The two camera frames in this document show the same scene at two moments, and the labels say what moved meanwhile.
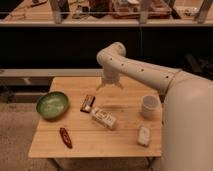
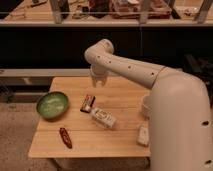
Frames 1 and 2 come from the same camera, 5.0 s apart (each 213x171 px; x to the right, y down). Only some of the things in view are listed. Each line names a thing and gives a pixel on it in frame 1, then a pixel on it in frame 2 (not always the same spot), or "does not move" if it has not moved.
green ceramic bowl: x=53 y=105 does not move
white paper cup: x=150 y=105 does not move
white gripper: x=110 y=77 → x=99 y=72
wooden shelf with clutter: x=106 y=13 does not move
